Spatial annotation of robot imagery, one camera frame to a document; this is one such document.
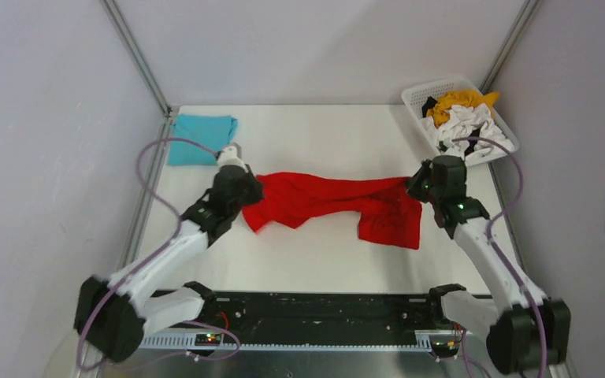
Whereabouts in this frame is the white perforated plastic basket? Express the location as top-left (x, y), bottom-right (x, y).
top-left (401, 77), bottom-right (520, 166)

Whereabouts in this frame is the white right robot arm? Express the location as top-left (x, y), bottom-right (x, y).
top-left (406, 155), bottom-right (571, 375)

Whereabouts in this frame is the aluminium frame rail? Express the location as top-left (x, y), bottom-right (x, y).
top-left (138, 333), bottom-right (434, 352)

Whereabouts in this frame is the yellow crumpled t-shirt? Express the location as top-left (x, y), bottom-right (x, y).
top-left (423, 89), bottom-right (500, 128)

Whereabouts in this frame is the red t-shirt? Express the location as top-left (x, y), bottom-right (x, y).
top-left (242, 172), bottom-right (423, 250)

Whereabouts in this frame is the left small circuit board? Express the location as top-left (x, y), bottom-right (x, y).
top-left (194, 332), bottom-right (223, 347)

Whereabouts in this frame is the small circuit board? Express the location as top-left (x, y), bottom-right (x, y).
top-left (194, 332), bottom-right (223, 347)
top-left (430, 341), bottom-right (461, 360)

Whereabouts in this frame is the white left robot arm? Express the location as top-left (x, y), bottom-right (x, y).
top-left (74, 143), bottom-right (264, 362)

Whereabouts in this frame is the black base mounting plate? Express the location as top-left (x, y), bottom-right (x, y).
top-left (197, 291), bottom-right (469, 343)

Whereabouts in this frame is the black crumpled garment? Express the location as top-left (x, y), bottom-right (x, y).
top-left (421, 96), bottom-right (437, 118)

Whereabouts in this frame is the right small circuit board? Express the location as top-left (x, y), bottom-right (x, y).
top-left (430, 341), bottom-right (461, 360)

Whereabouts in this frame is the left aluminium corner post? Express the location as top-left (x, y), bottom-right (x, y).
top-left (99, 0), bottom-right (171, 117)

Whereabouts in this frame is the white crumpled t-shirt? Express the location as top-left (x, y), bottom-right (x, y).
top-left (422, 104), bottom-right (515, 163)

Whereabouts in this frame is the folded light blue t-shirt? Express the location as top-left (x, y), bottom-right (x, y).
top-left (167, 114), bottom-right (239, 166)

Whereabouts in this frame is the right aluminium corner post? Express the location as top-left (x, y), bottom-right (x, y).
top-left (479, 0), bottom-right (542, 92)

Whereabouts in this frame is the aluminium corner post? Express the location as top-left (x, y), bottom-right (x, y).
top-left (99, 0), bottom-right (171, 117)
top-left (479, 0), bottom-right (542, 92)

